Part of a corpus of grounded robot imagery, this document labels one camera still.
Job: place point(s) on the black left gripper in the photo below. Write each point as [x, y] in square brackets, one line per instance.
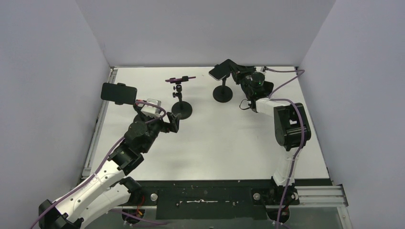
[173, 120]

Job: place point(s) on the silver-edged black phone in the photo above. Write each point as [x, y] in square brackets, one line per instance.
[221, 70]

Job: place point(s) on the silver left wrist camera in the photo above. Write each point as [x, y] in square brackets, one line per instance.
[151, 111]

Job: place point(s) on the black round-base phone stand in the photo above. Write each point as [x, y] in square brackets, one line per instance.
[223, 93]

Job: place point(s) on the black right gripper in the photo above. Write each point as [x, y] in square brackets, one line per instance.
[237, 73]

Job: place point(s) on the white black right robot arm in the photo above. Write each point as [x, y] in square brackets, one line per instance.
[291, 126]

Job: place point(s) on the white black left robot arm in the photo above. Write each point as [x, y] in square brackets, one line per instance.
[110, 185]

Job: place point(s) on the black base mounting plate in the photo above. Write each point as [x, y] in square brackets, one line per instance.
[216, 199]

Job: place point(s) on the purple cased phone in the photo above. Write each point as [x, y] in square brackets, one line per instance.
[180, 80]

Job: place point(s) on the black ball-joint phone stand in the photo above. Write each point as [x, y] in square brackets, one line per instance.
[181, 106]

